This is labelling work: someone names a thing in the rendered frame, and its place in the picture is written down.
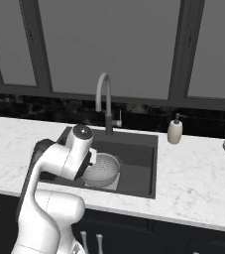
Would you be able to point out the dark drawer front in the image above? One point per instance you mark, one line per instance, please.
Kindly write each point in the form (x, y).
(0, 228)

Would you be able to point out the dark grey sink basin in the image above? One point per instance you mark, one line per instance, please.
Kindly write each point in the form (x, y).
(137, 165)

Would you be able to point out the silver metal colander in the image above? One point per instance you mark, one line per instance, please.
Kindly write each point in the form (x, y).
(103, 169)

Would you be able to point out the dark framed window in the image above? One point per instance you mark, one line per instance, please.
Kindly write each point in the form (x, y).
(110, 49)

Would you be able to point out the grey arched sink faucet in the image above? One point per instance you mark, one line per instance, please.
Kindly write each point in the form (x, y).
(108, 109)

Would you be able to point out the dark cupboard door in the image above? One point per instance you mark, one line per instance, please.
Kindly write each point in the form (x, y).
(90, 239)
(140, 241)

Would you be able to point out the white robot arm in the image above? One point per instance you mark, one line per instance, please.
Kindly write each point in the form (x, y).
(48, 205)

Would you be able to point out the beige soap dispenser bottle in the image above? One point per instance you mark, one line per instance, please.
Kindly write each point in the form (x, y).
(175, 131)

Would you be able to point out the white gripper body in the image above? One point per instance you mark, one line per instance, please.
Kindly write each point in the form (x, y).
(93, 157)

